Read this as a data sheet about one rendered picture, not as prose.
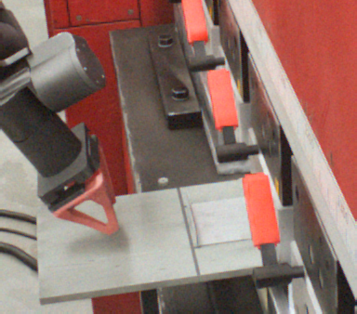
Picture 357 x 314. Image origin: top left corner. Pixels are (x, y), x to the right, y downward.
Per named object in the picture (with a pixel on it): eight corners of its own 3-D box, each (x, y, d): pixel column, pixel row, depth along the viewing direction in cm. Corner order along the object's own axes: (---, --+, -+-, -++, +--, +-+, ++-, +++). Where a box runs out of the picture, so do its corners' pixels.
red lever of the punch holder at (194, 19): (178, -8, 131) (190, 69, 128) (213, -12, 132) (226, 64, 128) (177, -1, 133) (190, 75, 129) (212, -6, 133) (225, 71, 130)
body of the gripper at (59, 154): (93, 131, 131) (54, 85, 128) (97, 178, 122) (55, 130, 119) (46, 161, 132) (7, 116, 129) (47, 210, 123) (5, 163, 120)
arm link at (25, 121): (-20, 83, 124) (-29, 111, 119) (31, 53, 123) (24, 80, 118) (19, 127, 127) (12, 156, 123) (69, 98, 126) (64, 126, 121)
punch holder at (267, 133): (251, 192, 120) (244, 51, 112) (330, 181, 121) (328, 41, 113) (281, 279, 107) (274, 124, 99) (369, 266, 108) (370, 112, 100)
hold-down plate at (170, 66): (149, 49, 204) (147, 33, 203) (178, 45, 205) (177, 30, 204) (168, 130, 178) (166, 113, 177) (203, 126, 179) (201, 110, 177)
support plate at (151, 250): (37, 214, 139) (35, 206, 138) (249, 184, 142) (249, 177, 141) (40, 306, 123) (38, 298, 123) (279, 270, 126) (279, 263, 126)
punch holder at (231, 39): (221, 103, 137) (213, -24, 129) (290, 95, 138) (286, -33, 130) (243, 167, 124) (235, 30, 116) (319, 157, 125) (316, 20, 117)
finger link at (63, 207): (136, 191, 132) (88, 136, 128) (140, 227, 126) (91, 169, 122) (87, 222, 133) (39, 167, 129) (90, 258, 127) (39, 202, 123)
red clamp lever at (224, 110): (203, 68, 114) (218, 160, 110) (244, 63, 114) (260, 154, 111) (202, 75, 115) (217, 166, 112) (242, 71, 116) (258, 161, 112)
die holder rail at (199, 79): (176, 33, 209) (171, -14, 205) (207, 30, 210) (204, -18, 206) (218, 176, 166) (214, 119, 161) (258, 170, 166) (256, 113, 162)
